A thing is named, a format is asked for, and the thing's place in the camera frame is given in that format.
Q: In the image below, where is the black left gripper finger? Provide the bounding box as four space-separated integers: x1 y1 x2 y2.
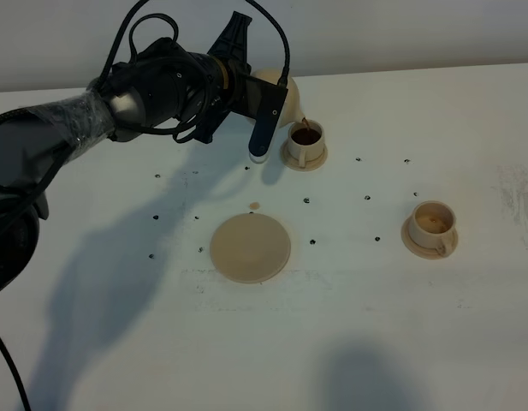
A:
207 11 252 69

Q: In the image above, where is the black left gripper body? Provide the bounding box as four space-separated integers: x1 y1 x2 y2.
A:
104 38 252 144

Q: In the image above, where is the beige teapot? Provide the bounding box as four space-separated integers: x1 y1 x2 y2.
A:
252 68 306 128

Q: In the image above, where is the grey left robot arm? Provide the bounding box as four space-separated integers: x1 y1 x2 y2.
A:
0 11 251 291

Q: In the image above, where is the beige teapot saucer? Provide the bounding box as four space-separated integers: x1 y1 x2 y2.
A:
210 213 291 283

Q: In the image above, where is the beige far teacup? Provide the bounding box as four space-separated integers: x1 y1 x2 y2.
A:
285 121 326 167

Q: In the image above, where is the beige teacup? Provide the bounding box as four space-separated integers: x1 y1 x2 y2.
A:
285 121 326 167
408 201 457 248

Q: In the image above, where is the beige far cup saucer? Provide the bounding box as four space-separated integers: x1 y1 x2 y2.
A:
280 142 328 171

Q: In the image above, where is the beige cup saucer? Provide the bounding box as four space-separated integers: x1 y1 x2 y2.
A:
401 218 459 259
280 142 328 171

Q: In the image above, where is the beige near teacup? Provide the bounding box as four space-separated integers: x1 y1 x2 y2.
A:
408 201 457 248

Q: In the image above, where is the beige near cup saucer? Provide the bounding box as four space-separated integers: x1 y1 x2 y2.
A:
401 218 459 259

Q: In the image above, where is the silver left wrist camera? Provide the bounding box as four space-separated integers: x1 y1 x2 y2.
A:
234 74 288 164

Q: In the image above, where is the black left camera cable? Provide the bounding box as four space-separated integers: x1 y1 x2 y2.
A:
0 0 292 411

